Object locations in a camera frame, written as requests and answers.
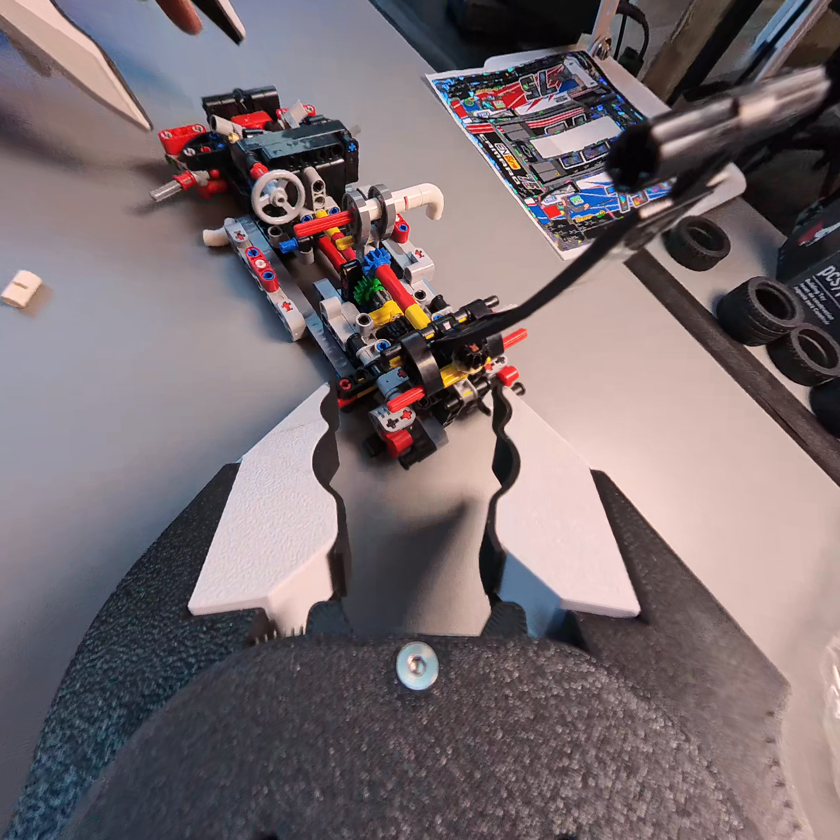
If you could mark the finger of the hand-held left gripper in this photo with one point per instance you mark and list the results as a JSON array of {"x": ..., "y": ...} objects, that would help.
[
  {"x": 223, "y": 16},
  {"x": 59, "y": 46}
]

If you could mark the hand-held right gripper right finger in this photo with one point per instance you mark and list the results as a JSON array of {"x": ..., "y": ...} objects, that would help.
[{"x": 558, "y": 525}]

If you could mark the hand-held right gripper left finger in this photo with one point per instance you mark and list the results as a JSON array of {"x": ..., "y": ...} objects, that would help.
[{"x": 275, "y": 525}]

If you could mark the multicoloured lego car chassis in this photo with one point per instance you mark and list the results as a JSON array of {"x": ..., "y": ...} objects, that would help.
[{"x": 295, "y": 151}]

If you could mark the small white lego piece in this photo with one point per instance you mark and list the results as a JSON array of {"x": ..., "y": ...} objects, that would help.
[{"x": 22, "y": 289}]

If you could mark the black rubber lego tyre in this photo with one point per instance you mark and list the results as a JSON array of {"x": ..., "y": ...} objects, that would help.
[
  {"x": 787, "y": 367},
  {"x": 828, "y": 413},
  {"x": 697, "y": 259},
  {"x": 741, "y": 321}
]

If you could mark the black lego set box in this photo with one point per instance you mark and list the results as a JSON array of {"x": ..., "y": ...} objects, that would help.
[{"x": 814, "y": 262}]

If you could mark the person's left hand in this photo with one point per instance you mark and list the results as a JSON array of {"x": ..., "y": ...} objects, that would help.
[{"x": 180, "y": 14}]

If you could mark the holographic sticker sheet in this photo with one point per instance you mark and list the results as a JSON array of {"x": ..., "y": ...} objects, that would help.
[{"x": 525, "y": 131}]

